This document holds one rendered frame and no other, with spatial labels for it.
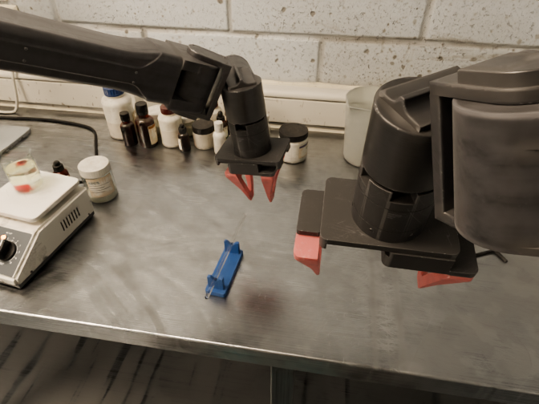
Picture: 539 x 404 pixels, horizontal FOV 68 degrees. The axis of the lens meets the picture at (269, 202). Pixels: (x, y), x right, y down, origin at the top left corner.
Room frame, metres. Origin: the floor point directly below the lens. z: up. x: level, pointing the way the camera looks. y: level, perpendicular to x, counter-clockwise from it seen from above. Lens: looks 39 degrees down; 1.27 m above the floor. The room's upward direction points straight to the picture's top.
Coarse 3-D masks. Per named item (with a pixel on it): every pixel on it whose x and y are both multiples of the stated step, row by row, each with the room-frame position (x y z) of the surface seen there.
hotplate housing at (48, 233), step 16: (80, 192) 0.58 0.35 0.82; (64, 208) 0.54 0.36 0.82; (80, 208) 0.57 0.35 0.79; (0, 224) 0.49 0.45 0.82; (16, 224) 0.49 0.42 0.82; (32, 224) 0.49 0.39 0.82; (48, 224) 0.50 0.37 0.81; (64, 224) 0.52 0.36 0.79; (80, 224) 0.56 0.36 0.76; (32, 240) 0.47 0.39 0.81; (48, 240) 0.48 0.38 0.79; (64, 240) 0.51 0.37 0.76; (32, 256) 0.45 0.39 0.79; (48, 256) 0.47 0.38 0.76; (16, 272) 0.42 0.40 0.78; (32, 272) 0.44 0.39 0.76
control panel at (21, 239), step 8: (0, 232) 0.48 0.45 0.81; (8, 232) 0.48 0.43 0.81; (16, 232) 0.48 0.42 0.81; (24, 232) 0.48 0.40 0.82; (16, 240) 0.47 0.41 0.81; (24, 240) 0.46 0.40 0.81; (16, 248) 0.45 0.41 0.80; (24, 248) 0.45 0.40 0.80; (16, 256) 0.44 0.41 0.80; (0, 264) 0.43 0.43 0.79; (8, 264) 0.43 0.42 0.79; (16, 264) 0.43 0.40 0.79; (0, 272) 0.42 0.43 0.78; (8, 272) 0.42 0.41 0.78
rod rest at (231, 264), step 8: (232, 248) 0.48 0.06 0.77; (232, 256) 0.48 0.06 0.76; (240, 256) 0.48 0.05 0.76; (224, 264) 0.46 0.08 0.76; (232, 264) 0.46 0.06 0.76; (216, 272) 0.44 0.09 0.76; (224, 272) 0.44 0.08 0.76; (232, 272) 0.44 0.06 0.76; (208, 280) 0.41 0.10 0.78; (224, 280) 0.42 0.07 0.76; (232, 280) 0.43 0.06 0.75; (208, 288) 0.41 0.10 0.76; (216, 288) 0.41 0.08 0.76; (224, 288) 0.40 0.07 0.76; (216, 296) 0.40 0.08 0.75; (224, 296) 0.40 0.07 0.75
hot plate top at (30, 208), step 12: (48, 180) 0.59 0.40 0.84; (60, 180) 0.59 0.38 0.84; (72, 180) 0.59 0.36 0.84; (0, 192) 0.55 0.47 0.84; (12, 192) 0.55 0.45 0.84; (36, 192) 0.55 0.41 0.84; (48, 192) 0.55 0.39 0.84; (60, 192) 0.55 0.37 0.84; (0, 204) 0.52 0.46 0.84; (12, 204) 0.52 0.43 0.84; (24, 204) 0.52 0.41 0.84; (36, 204) 0.52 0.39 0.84; (48, 204) 0.52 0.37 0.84; (12, 216) 0.50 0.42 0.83; (24, 216) 0.49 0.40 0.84; (36, 216) 0.49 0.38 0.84
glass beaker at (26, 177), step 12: (0, 156) 0.57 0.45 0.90; (12, 156) 0.59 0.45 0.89; (24, 156) 0.56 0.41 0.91; (12, 168) 0.55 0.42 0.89; (24, 168) 0.55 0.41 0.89; (36, 168) 0.57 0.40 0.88; (12, 180) 0.55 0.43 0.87; (24, 180) 0.55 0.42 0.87; (36, 180) 0.56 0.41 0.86; (24, 192) 0.55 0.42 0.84
